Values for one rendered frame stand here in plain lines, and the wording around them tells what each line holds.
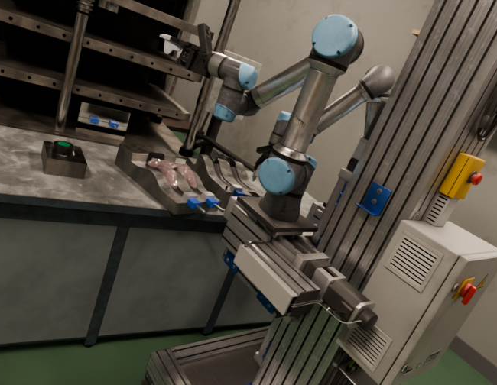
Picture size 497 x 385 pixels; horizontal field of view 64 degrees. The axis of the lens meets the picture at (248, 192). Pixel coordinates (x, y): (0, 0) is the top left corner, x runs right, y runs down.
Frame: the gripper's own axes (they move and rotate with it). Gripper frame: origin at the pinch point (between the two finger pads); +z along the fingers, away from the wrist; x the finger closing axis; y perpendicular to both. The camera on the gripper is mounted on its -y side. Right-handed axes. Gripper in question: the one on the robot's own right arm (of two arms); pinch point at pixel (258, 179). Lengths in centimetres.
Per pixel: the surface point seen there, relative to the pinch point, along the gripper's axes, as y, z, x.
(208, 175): -18.4, 8.9, -17.3
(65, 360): 10, 97, -72
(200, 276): 4, 55, -15
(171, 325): 4, 87, -21
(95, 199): 7, 17, -75
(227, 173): -21.4, 7.4, -4.8
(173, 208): 12.0, 14.6, -45.6
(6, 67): -79, -7, -108
